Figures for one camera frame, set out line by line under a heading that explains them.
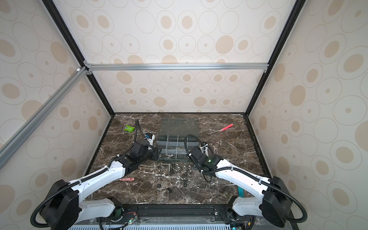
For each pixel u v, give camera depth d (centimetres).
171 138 106
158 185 83
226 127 111
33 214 38
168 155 94
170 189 81
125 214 73
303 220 39
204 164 56
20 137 55
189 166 90
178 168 90
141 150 64
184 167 89
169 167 90
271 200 39
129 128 108
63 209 40
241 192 81
